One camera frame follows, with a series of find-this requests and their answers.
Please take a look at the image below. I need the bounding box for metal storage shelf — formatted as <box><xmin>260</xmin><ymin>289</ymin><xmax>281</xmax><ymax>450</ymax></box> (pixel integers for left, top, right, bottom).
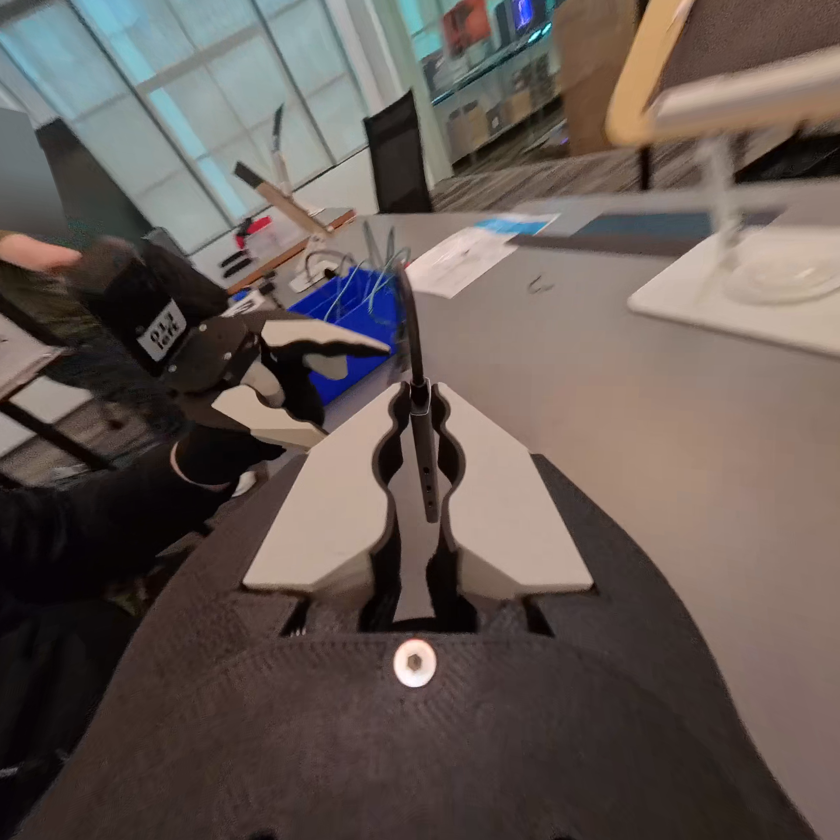
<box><xmin>419</xmin><ymin>0</ymin><xmax>567</xmax><ymax>166</ymax></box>

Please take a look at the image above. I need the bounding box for printed paper sheet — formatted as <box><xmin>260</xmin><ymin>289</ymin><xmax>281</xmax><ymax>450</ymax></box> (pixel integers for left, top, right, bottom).
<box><xmin>405</xmin><ymin>212</ymin><xmax>560</xmax><ymax>301</ymax></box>

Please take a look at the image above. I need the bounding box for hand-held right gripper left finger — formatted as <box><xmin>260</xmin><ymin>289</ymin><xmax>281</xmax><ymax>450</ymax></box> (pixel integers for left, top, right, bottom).
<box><xmin>241</xmin><ymin>382</ymin><xmax>406</xmax><ymax>627</ymax></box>

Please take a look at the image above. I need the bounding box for grey usb hub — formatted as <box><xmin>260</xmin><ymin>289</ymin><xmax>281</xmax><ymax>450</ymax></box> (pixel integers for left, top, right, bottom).
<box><xmin>392</xmin><ymin>261</ymin><xmax>442</xmax><ymax>525</ymax></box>

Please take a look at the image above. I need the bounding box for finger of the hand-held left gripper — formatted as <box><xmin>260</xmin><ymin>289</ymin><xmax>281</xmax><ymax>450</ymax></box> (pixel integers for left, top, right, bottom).
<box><xmin>261</xmin><ymin>318</ymin><xmax>392</xmax><ymax>360</ymax></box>
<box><xmin>210</xmin><ymin>382</ymin><xmax>330</xmax><ymax>455</ymax></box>

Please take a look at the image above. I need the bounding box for wooden table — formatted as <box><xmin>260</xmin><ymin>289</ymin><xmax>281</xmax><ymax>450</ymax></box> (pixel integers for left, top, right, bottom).
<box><xmin>225</xmin><ymin>207</ymin><xmax>360</xmax><ymax>298</ymax></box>

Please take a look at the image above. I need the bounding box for large cardboard box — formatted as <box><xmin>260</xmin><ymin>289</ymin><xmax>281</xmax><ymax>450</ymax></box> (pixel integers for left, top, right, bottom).
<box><xmin>553</xmin><ymin>0</ymin><xmax>648</xmax><ymax>156</ymax></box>

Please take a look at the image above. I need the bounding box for black sign easel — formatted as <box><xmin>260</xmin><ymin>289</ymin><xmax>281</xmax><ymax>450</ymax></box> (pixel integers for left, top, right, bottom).
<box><xmin>0</xmin><ymin>295</ymin><xmax>120</xmax><ymax>475</ymax></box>

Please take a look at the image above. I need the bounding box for blue divided plastic bin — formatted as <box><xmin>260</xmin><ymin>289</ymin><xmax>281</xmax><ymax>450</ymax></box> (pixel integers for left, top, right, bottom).
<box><xmin>287</xmin><ymin>266</ymin><xmax>409</xmax><ymax>406</ymax></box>

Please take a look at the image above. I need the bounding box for person's left hand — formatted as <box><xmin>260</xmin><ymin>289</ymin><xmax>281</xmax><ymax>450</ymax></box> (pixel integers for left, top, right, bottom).
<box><xmin>172</xmin><ymin>346</ymin><xmax>329</xmax><ymax>488</ymax></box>

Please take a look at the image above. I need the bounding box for white adjustable stand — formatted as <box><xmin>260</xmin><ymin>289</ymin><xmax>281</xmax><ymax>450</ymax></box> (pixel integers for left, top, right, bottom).
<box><xmin>287</xmin><ymin>251</ymin><xmax>343</xmax><ymax>294</ymax></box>
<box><xmin>626</xmin><ymin>134</ymin><xmax>840</xmax><ymax>360</ymax></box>

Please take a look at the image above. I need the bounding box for clear plastic organiser box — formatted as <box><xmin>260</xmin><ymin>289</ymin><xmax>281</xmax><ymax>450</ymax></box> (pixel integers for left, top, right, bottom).
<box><xmin>248</xmin><ymin>218</ymin><xmax>311</xmax><ymax>255</ymax></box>

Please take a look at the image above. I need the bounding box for black office chair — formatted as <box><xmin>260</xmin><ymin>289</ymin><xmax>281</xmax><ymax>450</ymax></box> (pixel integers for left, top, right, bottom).
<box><xmin>362</xmin><ymin>88</ymin><xmax>435</xmax><ymax>215</ymax></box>

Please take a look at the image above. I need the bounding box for teal braided cable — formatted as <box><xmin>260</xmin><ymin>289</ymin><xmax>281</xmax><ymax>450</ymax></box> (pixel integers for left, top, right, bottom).
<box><xmin>327</xmin><ymin>226</ymin><xmax>404</xmax><ymax>330</ymax></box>

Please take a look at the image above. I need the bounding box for black monitor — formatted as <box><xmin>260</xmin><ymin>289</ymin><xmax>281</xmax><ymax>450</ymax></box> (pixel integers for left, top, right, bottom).
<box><xmin>36</xmin><ymin>118</ymin><xmax>156</xmax><ymax>245</ymax></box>

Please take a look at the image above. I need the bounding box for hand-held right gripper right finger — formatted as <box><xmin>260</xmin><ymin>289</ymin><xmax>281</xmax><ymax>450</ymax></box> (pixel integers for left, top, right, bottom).
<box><xmin>433</xmin><ymin>382</ymin><xmax>595</xmax><ymax>624</ymax></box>

